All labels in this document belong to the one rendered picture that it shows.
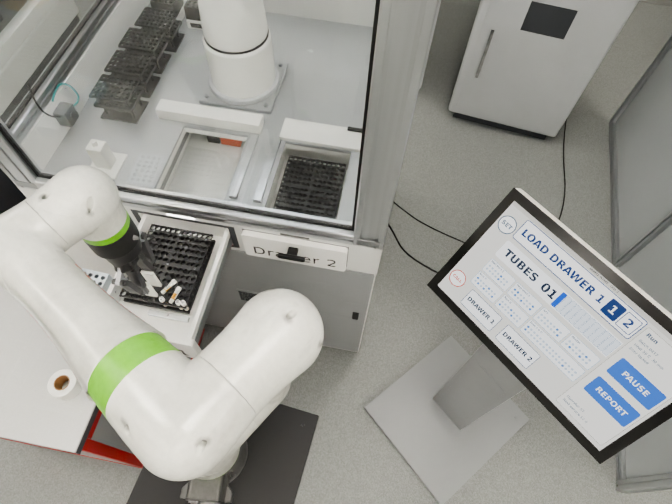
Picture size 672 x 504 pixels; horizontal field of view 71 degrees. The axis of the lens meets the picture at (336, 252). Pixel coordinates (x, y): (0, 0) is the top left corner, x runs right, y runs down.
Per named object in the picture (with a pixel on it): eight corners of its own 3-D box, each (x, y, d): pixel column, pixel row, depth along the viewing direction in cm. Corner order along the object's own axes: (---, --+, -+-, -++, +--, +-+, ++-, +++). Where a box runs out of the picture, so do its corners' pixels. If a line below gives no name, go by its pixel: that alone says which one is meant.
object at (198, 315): (196, 350, 120) (191, 342, 114) (100, 331, 121) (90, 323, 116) (241, 221, 139) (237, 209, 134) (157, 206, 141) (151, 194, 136)
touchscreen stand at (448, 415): (440, 505, 177) (559, 492, 89) (363, 408, 194) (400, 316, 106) (526, 420, 194) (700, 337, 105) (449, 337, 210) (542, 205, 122)
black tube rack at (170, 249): (191, 317, 123) (185, 308, 118) (127, 305, 125) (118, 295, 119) (217, 246, 134) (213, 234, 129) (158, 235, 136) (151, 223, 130)
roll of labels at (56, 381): (81, 398, 120) (74, 394, 116) (52, 402, 119) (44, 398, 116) (84, 371, 123) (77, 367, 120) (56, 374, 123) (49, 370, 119)
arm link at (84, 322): (176, 349, 70) (147, 317, 61) (112, 410, 66) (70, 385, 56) (49, 228, 84) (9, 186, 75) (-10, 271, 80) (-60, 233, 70)
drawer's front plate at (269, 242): (345, 272, 133) (347, 253, 124) (246, 254, 135) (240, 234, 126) (346, 266, 134) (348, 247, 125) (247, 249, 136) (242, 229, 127)
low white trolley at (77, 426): (165, 477, 180) (74, 453, 114) (13, 444, 184) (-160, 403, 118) (212, 334, 208) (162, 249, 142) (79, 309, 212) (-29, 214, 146)
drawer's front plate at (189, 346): (202, 359, 120) (191, 346, 110) (94, 338, 122) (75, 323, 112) (204, 353, 121) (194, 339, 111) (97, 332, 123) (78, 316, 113)
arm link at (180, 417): (266, 429, 64) (250, 401, 54) (192, 511, 58) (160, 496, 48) (181, 349, 71) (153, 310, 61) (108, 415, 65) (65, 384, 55)
